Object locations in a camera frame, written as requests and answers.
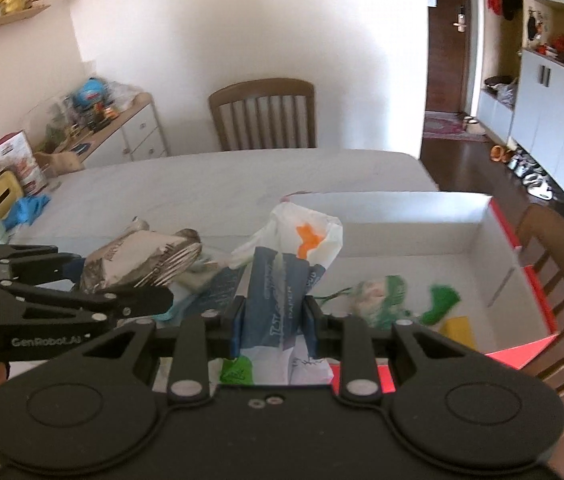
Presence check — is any green plastic scrap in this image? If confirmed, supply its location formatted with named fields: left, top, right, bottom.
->
left=421, top=284, right=461, bottom=325

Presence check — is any white wooden sideboard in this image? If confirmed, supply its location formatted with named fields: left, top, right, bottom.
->
left=34, top=92, right=169, bottom=167

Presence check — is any blue white paper packet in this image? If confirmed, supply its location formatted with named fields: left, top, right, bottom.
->
left=231, top=246, right=313, bottom=362

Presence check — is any white plastic bag orange print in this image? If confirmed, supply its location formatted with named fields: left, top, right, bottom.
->
left=231, top=202, right=343, bottom=282

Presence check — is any blue patterned place mat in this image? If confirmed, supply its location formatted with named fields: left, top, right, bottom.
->
left=152, top=256, right=249, bottom=326

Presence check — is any small wooden box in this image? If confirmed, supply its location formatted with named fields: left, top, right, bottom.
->
left=36, top=150, right=86, bottom=177

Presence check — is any blue globe toy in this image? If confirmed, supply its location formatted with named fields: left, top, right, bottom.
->
left=72, top=77, right=109, bottom=109

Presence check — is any yellow paper piece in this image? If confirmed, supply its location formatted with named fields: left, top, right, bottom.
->
left=440, top=316, right=478, bottom=352

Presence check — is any wooden slat-back chair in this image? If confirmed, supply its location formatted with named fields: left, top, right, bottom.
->
left=208, top=78, right=318, bottom=152

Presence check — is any red white carton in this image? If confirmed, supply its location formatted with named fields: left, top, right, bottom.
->
left=0, top=130, right=49, bottom=196

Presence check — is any row of shoes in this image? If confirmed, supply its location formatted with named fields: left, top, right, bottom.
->
left=506, top=152, right=556, bottom=202

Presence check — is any silver foil snack bag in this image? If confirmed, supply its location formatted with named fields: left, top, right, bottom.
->
left=79, top=217, right=203, bottom=295

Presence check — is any clear plastic bag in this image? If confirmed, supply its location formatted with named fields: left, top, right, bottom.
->
left=106, top=80, right=139, bottom=112

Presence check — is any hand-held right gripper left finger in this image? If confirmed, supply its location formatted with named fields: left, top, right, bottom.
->
left=82, top=299, right=250, bottom=405

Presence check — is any brown wooden door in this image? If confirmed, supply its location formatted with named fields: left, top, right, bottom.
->
left=424, top=0, right=473, bottom=114

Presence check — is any white hallway cabinet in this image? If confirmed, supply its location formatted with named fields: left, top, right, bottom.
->
left=476, top=0, right=564, bottom=211

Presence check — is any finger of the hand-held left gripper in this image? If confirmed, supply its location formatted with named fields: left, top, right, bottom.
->
left=0, top=281, right=174, bottom=329
left=0, top=243, right=84, bottom=287

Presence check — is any white green plastic bag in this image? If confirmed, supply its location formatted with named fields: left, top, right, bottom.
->
left=349, top=274, right=409, bottom=322

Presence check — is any red white cardboard box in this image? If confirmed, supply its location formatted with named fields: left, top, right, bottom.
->
left=282, top=191, right=563, bottom=394

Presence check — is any wooden wall shelf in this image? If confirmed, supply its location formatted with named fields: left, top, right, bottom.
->
left=0, top=4, right=52, bottom=42

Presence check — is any white green printed wrapper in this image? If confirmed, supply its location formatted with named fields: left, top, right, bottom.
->
left=219, top=341, right=333, bottom=387

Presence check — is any patterned doormat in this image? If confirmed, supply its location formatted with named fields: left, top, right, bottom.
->
left=422, top=114, right=488, bottom=142

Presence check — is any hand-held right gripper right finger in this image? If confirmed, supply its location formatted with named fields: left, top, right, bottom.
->
left=303, top=299, right=483, bottom=405

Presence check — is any wooden round-back chair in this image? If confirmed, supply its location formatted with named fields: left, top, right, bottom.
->
left=516, top=204, right=564, bottom=432

